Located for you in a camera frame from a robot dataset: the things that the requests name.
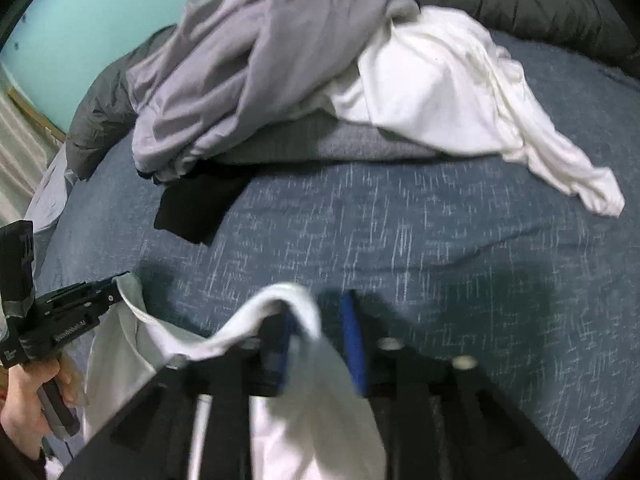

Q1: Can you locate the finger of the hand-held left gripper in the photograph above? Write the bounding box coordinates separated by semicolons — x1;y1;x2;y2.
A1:
97;272;132;318

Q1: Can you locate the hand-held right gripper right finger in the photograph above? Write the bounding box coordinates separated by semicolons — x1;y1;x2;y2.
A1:
340;290;581;480

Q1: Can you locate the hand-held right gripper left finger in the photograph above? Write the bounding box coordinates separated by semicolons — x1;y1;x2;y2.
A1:
60;310;301;480

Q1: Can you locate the white printed t-shirt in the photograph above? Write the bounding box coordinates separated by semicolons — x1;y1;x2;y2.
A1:
82;275;388;480

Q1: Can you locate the person's left hand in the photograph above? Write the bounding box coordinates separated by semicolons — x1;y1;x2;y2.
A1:
0;355;83;461

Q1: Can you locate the light grey pillow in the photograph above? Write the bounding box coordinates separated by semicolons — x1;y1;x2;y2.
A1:
25;145;77;235

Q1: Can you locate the crumpled black garment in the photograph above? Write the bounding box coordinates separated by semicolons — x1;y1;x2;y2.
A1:
137;160;261;246

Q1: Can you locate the beige striped curtain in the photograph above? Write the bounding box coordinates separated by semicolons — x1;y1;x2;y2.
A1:
0;72;61;221

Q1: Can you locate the light grey garment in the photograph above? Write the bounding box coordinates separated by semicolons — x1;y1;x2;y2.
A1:
125;0;421;186

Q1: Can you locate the crumpled white garment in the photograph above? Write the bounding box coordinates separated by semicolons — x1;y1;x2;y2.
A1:
330;6;626;218

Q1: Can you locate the wooden frame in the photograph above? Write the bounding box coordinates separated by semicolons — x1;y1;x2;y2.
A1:
5;85;68;143

